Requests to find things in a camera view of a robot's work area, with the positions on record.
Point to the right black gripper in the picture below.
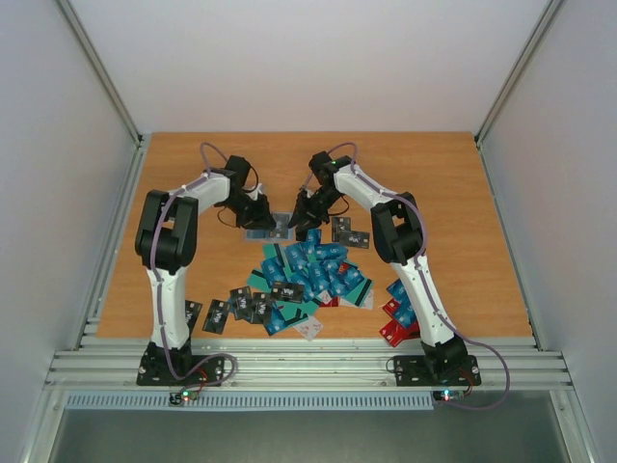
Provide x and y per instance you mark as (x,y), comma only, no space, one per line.
(308,212)

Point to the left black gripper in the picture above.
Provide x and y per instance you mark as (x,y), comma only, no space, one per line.
(260,217)

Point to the black vip membership card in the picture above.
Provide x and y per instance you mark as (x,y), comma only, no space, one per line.
(288,292)

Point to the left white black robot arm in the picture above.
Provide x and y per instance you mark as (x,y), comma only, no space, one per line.
(166,241)

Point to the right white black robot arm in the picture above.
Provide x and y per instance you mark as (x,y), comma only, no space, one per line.
(399,237)

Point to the black card top right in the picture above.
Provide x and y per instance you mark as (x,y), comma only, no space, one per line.
(340,224)

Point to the black card far right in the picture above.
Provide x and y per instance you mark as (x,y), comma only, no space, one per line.
(355,239)

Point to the teal card magnetic stripe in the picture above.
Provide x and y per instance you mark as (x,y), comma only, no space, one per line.
(257,280)

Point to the white card with red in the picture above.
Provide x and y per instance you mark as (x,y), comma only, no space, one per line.
(310,328)

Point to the blue card right edge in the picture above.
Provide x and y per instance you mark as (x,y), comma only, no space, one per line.
(403,313)

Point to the red card front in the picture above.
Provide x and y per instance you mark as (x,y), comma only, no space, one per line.
(394,333)

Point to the left small circuit board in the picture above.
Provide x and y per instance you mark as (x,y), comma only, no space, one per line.
(185,396)

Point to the small circuit board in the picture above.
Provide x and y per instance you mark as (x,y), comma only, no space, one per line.
(448,395)
(185,396)

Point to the right small circuit board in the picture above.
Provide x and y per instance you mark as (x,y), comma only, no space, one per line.
(448,395)

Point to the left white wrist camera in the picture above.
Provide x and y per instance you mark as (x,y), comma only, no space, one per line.
(256,192)

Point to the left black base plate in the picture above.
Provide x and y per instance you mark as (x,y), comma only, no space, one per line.
(207,371)

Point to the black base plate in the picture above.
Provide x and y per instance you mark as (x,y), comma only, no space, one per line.
(207,371)
(414,371)

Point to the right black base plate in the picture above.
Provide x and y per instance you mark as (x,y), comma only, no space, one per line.
(414,371)

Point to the grey slotted cable duct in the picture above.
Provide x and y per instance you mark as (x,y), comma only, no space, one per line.
(217,401)

